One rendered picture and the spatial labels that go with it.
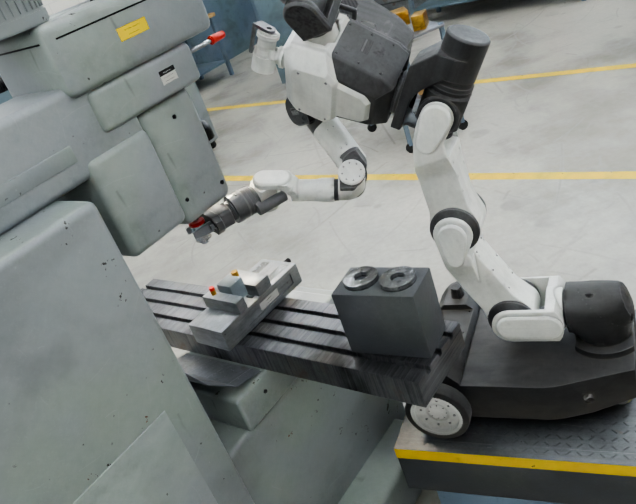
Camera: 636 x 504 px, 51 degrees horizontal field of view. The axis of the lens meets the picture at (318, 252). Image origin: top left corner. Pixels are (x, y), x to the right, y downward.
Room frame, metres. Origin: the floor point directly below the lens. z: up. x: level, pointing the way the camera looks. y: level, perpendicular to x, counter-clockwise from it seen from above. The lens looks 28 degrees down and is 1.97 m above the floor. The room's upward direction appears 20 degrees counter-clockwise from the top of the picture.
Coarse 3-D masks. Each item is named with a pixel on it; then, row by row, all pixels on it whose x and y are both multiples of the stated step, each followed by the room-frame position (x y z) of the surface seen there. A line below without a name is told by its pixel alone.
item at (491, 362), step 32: (448, 288) 1.97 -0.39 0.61; (576, 288) 1.53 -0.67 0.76; (608, 288) 1.48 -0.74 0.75; (448, 320) 1.82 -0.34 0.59; (480, 320) 1.79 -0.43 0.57; (576, 320) 1.48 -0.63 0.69; (608, 320) 1.44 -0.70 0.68; (480, 352) 1.63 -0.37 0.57; (512, 352) 1.58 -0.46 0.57; (544, 352) 1.53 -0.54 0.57; (576, 352) 1.49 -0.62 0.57; (608, 352) 1.42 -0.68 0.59; (448, 384) 1.54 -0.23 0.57; (480, 384) 1.50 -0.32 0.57; (512, 384) 1.45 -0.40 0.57; (544, 384) 1.41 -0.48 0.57; (576, 384) 1.38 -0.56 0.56; (608, 384) 1.36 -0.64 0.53; (480, 416) 1.50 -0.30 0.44; (512, 416) 1.45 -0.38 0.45; (544, 416) 1.41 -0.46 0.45
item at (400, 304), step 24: (336, 288) 1.40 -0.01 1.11; (360, 288) 1.35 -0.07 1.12; (384, 288) 1.31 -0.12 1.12; (408, 288) 1.29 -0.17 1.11; (432, 288) 1.33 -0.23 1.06; (360, 312) 1.34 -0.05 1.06; (384, 312) 1.30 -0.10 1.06; (408, 312) 1.27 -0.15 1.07; (432, 312) 1.31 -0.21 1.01; (360, 336) 1.36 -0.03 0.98; (384, 336) 1.32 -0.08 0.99; (408, 336) 1.28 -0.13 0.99; (432, 336) 1.28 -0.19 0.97
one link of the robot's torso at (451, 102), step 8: (432, 88) 1.64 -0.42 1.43; (424, 96) 1.66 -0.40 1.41; (432, 96) 1.63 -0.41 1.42; (440, 96) 1.61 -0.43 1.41; (448, 96) 1.61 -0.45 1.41; (456, 96) 1.60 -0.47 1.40; (464, 96) 1.61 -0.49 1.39; (424, 104) 1.63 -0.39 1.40; (448, 104) 1.60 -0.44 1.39; (456, 104) 1.60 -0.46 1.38; (464, 104) 1.61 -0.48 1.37; (416, 112) 1.69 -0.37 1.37; (456, 112) 1.59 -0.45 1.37; (464, 112) 1.67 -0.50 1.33; (456, 120) 1.60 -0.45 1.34; (456, 128) 1.63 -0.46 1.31
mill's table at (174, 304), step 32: (160, 288) 2.13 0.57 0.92; (192, 288) 2.04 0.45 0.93; (160, 320) 1.90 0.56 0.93; (192, 320) 1.83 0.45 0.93; (288, 320) 1.63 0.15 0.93; (320, 320) 1.58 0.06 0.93; (224, 352) 1.66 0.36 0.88; (256, 352) 1.56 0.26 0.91; (288, 352) 1.48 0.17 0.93; (320, 352) 1.43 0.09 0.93; (352, 352) 1.39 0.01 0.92; (448, 352) 1.29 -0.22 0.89; (352, 384) 1.33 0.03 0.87; (384, 384) 1.26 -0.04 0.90; (416, 384) 1.19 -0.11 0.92
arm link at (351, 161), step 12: (336, 120) 1.91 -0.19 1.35; (324, 132) 1.88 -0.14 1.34; (336, 132) 1.87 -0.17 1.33; (348, 132) 1.89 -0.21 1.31; (324, 144) 1.88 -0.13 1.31; (336, 144) 1.85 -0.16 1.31; (348, 144) 1.84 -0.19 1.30; (336, 156) 1.84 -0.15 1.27; (348, 156) 1.80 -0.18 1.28; (360, 156) 1.79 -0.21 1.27; (348, 168) 1.77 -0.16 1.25; (360, 168) 1.76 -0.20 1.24; (348, 180) 1.74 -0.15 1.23; (360, 180) 1.74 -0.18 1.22
